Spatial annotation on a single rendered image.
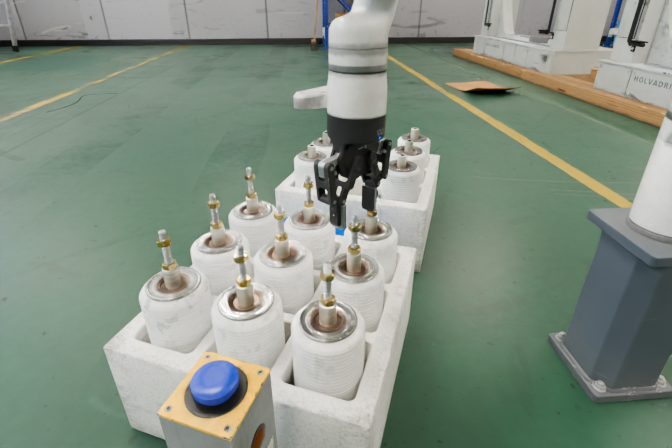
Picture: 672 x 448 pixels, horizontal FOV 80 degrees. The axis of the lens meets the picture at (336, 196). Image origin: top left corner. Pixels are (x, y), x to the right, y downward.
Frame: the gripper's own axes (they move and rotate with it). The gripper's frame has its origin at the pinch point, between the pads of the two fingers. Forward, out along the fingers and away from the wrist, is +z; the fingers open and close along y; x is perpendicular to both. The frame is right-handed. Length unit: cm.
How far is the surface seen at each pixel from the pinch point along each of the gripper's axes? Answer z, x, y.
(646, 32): -10, -2, 282
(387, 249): 11.5, 0.1, 9.6
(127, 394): 26.4, 19.4, -29.3
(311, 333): 9.9, -4.8, -13.9
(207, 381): 2.2, -7.4, -28.9
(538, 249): 35, -12, 67
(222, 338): 12.8, 5.5, -20.1
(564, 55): 12, 51, 331
